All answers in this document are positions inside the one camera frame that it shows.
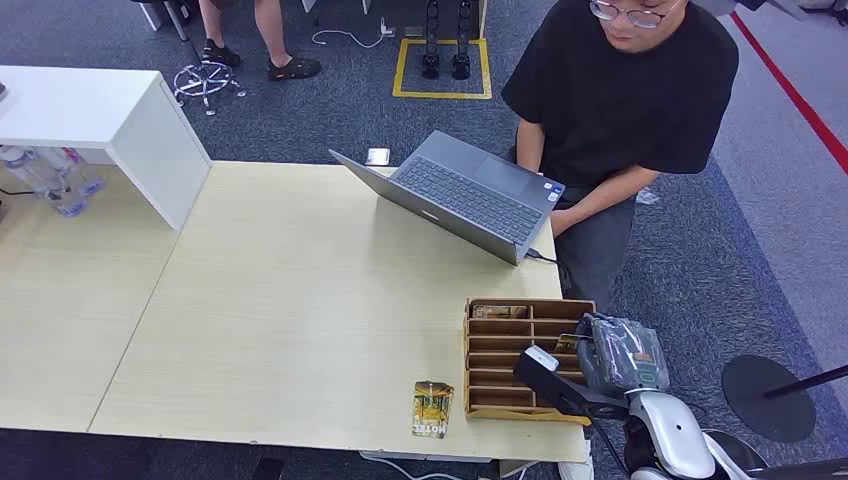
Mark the chrome stool base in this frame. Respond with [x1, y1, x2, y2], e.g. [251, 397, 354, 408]
[172, 60, 248, 117]

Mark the black round stand base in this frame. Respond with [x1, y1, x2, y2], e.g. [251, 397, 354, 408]
[721, 354, 817, 444]

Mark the black robot leg stand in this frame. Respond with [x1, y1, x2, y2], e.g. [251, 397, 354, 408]
[421, 0, 443, 81]
[451, 0, 473, 82]

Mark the white cable under table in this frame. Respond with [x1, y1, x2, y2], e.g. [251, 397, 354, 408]
[359, 450, 538, 480]

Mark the wooden card organizer box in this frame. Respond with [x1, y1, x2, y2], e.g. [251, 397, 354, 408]
[462, 297, 597, 427]

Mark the yellow hotel key card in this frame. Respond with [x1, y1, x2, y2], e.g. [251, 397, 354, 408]
[411, 380, 456, 441]

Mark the white floor cable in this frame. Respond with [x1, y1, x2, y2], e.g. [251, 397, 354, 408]
[311, 17, 397, 50]

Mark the person in sandals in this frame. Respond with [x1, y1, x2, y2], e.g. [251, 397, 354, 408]
[197, 0, 323, 83]

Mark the grey open laptop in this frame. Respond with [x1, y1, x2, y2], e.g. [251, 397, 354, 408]
[328, 129, 566, 268]

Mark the black stand pole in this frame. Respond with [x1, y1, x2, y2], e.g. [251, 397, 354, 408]
[763, 364, 848, 400]

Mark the brown card in organizer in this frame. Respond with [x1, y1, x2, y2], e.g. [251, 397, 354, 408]
[470, 304, 529, 321]

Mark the white desk riser shelf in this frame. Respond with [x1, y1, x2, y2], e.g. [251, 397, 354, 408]
[0, 64, 214, 232]

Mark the yellow floor tape square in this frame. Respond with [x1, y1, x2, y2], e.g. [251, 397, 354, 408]
[392, 37, 494, 101]

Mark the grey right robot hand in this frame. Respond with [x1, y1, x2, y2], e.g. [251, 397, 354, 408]
[574, 313, 672, 399]

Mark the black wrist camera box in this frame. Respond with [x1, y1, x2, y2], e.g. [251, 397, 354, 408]
[513, 344, 631, 423]

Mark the clear plastic water bottle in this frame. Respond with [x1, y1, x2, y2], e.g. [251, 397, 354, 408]
[0, 146, 89, 219]
[36, 146, 106, 197]

